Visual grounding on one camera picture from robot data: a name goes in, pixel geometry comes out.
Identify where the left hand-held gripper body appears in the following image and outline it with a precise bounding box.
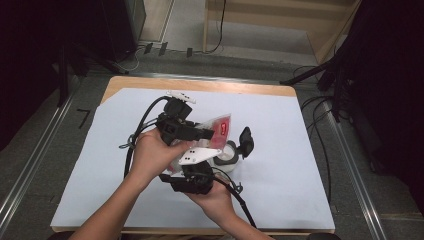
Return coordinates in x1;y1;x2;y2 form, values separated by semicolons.
154;90;198;147

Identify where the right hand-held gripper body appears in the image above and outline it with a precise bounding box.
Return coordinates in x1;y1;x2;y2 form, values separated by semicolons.
171;147;223;196

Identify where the red and white plastic pouch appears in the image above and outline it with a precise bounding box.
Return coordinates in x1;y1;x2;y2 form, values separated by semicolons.
166;113;233;176

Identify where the clear jar with black lid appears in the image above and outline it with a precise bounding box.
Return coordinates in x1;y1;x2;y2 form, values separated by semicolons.
213;126;255;174

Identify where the person's left hand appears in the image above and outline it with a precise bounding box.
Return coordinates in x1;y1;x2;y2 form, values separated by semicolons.
128;127;196;188

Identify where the person's right hand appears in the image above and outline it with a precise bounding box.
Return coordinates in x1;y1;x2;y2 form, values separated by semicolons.
184;181;236;223

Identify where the black cabinet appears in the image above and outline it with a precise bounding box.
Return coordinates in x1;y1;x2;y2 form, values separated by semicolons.
99;0;148;63

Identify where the black metal stand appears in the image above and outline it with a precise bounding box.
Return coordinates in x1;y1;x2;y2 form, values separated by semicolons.
279;56;354;121

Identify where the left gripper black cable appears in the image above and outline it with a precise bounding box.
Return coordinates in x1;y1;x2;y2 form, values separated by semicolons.
123;95;173;179

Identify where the metal floor rail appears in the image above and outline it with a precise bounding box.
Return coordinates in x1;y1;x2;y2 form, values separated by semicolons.
0;76;83;234
133;71;281;84
324;99;388;240

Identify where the white floor cable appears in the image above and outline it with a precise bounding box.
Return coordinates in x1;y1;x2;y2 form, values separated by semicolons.
116;46;148;73

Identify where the black hanging cable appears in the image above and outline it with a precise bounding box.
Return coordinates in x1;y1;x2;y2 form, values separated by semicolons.
203;0;228;54

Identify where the black floor cable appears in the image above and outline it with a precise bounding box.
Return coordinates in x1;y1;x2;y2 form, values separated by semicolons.
293;64;334;204

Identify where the light wooden frame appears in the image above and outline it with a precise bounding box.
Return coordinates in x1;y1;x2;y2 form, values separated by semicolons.
202;0;363;64

